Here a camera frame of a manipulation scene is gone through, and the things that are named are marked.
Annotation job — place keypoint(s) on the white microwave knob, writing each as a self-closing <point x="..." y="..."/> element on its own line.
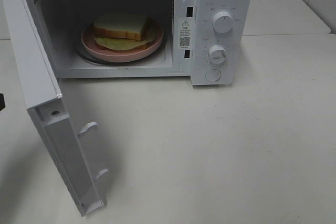
<point x="217" y="54"/>
<point x="223" y="21"/>

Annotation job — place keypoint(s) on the white lower microwave knob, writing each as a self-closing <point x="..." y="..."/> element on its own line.
<point x="217" y="54"/>

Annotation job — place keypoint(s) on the pink round plate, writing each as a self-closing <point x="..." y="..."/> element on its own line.
<point x="105" y="53"/>

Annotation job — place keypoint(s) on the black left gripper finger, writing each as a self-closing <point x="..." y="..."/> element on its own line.
<point x="2" y="102"/>

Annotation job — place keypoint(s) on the round door release button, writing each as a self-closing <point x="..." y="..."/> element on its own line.
<point x="213" y="75"/>

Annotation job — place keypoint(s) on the white upper microwave knob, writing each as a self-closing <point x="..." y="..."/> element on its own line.
<point x="223" y="21"/>

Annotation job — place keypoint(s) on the white bread sandwich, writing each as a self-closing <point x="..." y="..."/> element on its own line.
<point x="121" y="32"/>

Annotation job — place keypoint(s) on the white microwave oven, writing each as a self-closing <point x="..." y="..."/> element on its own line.
<point x="188" y="22"/>

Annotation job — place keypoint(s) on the white microwave door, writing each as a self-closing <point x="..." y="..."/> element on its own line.
<point x="45" y="105"/>

